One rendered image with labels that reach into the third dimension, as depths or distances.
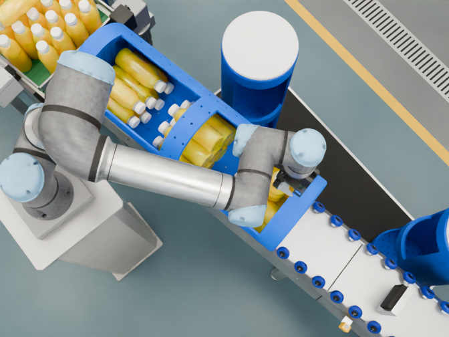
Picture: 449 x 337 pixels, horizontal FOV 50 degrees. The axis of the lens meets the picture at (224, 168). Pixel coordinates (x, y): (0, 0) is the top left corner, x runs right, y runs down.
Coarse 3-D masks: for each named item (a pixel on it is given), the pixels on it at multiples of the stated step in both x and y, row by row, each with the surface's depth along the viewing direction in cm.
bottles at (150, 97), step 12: (144, 60) 171; (120, 72) 167; (132, 84) 165; (168, 84) 170; (144, 96) 165; (156, 96) 173; (108, 108) 164; (120, 108) 163; (156, 108) 173; (132, 120) 164; (144, 120) 170; (156, 144) 162; (228, 144) 166; (180, 156) 159; (216, 156) 164
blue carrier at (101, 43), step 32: (96, 32) 155; (128, 32) 160; (160, 64) 155; (160, 96) 178; (192, 96) 172; (128, 128) 157; (192, 128) 147; (224, 160) 173; (320, 192) 144; (288, 224) 141
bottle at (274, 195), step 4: (276, 172) 138; (272, 176) 138; (272, 180) 137; (272, 184) 137; (272, 188) 138; (272, 192) 140; (276, 192) 139; (280, 192) 138; (272, 196) 145; (276, 196) 143; (280, 196) 143; (284, 196) 146; (272, 200) 150; (276, 200) 149; (280, 200) 150
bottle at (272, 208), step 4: (268, 200) 151; (268, 204) 150; (272, 204) 151; (276, 204) 152; (268, 208) 150; (272, 208) 150; (276, 208) 150; (268, 212) 149; (272, 212) 149; (276, 212) 149; (268, 216) 149; (272, 216) 149; (264, 220) 151; (268, 220) 150
